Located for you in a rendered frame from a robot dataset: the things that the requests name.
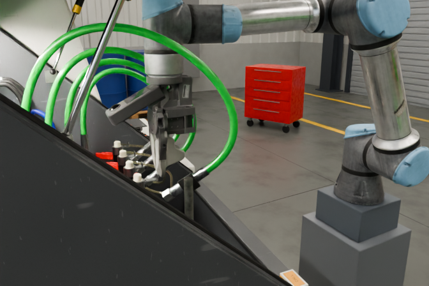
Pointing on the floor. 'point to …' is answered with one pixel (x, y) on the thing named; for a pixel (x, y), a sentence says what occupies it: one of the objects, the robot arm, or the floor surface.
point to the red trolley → (274, 94)
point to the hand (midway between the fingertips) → (158, 171)
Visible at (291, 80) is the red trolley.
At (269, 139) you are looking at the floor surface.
